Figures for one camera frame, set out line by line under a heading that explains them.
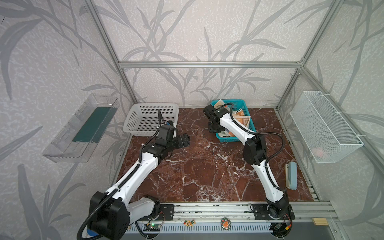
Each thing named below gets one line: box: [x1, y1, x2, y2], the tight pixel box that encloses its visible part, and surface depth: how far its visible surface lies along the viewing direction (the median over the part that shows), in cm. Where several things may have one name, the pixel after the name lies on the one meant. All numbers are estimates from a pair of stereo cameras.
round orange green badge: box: [220, 217, 232, 230], surface depth 72 cm
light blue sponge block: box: [285, 161, 298, 191], surface depth 83 cm
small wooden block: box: [312, 218, 329, 226], surface depth 72 cm
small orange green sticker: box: [183, 219, 196, 227], surface depth 72 cm
